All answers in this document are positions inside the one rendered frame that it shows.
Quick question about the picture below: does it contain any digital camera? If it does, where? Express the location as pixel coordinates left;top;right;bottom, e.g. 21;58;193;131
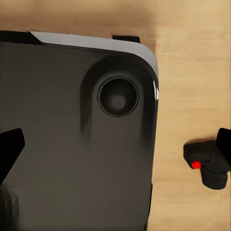
184;140;231;190

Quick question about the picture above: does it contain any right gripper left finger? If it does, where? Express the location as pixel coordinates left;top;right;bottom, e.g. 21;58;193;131
0;128;25;185

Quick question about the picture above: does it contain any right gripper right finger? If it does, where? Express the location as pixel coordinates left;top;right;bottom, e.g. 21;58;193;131
216;128;231;167

